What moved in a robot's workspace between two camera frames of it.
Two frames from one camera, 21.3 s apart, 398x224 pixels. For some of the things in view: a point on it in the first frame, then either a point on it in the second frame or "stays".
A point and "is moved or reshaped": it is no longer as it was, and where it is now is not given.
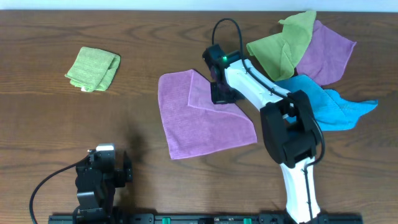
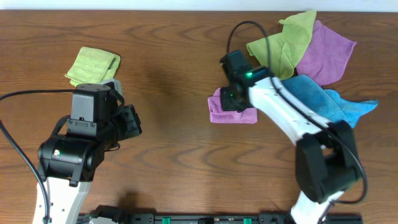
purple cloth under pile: [326, 56] stays
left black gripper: [123, 173] -> [131, 121]
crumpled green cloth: [280, 53] stays
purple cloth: [194, 125] is moved or reshaped
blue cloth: [332, 111] stays
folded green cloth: [93, 69] stays
